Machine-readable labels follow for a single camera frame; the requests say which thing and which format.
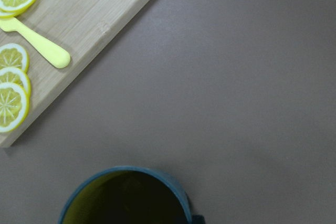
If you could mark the wooden cutting board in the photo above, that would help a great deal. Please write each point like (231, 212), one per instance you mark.
(81, 27)

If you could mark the yellow plastic knife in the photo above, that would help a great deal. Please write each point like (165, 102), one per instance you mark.
(53, 53)

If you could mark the lemon slice under single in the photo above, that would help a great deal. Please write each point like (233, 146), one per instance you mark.
(5, 14)

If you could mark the lemon slice middle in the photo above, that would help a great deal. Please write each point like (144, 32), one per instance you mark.
(17, 76)

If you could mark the lemon slice far end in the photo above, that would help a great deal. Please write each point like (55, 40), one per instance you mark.
(14, 55)

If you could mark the dark teal mug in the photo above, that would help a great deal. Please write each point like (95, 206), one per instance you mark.
(129, 194)

